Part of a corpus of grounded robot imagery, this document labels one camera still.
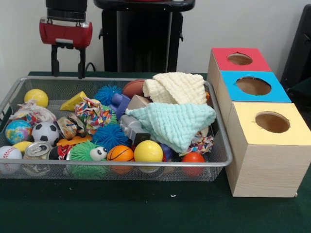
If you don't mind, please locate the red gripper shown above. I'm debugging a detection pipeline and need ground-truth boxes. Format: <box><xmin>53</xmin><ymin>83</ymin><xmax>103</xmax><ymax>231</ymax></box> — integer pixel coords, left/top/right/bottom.
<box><xmin>39</xmin><ymin>17</ymin><xmax>93</xmax><ymax>80</ymax></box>

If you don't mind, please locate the yellow ball with seam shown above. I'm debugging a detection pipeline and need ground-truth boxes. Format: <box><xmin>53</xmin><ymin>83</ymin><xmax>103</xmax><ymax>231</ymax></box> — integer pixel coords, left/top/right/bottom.
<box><xmin>24</xmin><ymin>89</ymin><xmax>50</xmax><ymax>108</ymax></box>

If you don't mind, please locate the colourful knotted rope toy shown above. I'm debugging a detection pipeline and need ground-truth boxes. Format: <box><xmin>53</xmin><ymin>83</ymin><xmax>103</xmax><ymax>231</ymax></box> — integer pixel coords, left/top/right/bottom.
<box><xmin>74</xmin><ymin>97</ymin><xmax>114</xmax><ymax>131</ymax></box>
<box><xmin>179</xmin><ymin>135</ymin><xmax>214</xmax><ymax>154</ymax></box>

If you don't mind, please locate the cream waffle cloth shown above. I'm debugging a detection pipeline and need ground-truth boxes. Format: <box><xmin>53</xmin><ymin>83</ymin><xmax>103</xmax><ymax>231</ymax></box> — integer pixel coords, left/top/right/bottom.
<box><xmin>142</xmin><ymin>72</ymin><xmax>207</xmax><ymax>105</ymax></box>

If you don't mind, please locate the mint green waffle cloth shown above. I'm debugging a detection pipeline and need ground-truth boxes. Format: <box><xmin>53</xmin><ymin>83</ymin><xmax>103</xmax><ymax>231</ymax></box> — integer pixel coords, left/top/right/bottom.
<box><xmin>125</xmin><ymin>101</ymin><xmax>217</xmax><ymax>153</ymax></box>

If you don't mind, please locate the wooden box with three holes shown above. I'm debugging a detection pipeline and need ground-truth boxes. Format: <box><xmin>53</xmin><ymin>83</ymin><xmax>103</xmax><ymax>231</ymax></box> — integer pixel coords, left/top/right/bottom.
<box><xmin>207</xmin><ymin>47</ymin><xmax>311</xmax><ymax>198</ymax></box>

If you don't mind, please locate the black and white soccer ball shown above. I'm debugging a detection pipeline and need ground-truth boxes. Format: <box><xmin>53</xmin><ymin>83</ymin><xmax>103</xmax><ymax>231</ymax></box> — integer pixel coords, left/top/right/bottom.
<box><xmin>31</xmin><ymin>121</ymin><xmax>60</xmax><ymax>144</ymax></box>

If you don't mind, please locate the globe print ball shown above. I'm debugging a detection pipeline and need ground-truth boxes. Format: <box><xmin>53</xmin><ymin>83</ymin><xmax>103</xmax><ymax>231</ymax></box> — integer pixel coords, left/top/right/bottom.
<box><xmin>4</xmin><ymin>119</ymin><xmax>33</xmax><ymax>145</ymax></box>

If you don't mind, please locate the green spiky toy with eyes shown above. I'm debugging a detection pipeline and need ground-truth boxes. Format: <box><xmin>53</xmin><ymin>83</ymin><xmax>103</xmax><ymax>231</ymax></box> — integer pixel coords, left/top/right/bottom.
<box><xmin>67</xmin><ymin>140</ymin><xmax>108</xmax><ymax>179</ymax></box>

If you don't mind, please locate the silver drink can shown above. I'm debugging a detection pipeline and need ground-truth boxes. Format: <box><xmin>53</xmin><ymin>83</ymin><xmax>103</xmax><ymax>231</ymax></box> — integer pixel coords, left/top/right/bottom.
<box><xmin>23</xmin><ymin>140</ymin><xmax>52</xmax><ymax>160</ymax></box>

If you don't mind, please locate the small orange basketball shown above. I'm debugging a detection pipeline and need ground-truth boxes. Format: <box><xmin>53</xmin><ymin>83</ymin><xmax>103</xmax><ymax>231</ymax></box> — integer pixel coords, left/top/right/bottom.
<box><xmin>106</xmin><ymin>145</ymin><xmax>135</xmax><ymax>174</ymax></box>

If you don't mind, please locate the white baseball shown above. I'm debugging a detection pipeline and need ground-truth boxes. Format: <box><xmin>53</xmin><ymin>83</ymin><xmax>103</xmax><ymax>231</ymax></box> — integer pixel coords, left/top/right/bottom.
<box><xmin>0</xmin><ymin>145</ymin><xmax>23</xmax><ymax>175</ymax></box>

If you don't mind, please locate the smooth yellow ball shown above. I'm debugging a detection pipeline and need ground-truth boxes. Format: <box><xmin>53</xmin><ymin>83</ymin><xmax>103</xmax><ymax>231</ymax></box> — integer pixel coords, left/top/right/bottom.
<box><xmin>134</xmin><ymin>140</ymin><xmax>164</xmax><ymax>172</ymax></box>

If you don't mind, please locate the red-orange ball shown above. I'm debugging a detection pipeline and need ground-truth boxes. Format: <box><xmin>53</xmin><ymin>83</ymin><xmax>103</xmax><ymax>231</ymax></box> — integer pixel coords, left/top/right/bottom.
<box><xmin>181</xmin><ymin>152</ymin><xmax>206</xmax><ymax>176</ymax></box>

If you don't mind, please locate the black cable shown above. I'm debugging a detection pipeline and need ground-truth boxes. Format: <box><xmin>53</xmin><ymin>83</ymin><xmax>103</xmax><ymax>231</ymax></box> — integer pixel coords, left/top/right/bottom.
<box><xmin>85</xmin><ymin>62</ymin><xmax>102</xmax><ymax>72</ymax></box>

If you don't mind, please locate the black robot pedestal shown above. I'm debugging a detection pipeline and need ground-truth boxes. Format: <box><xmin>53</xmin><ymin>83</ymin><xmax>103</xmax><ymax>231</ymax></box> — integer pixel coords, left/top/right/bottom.
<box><xmin>93</xmin><ymin>0</ymin><xmax>196</xmax><ymax>73</ymax></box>

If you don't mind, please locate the silver wire mesh bin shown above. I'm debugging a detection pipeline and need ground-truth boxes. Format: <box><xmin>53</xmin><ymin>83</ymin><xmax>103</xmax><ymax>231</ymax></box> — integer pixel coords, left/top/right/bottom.
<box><xmin>0</xmin><ymin>75</ymin><xmax>233</xmax><ymax>182</ymax></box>

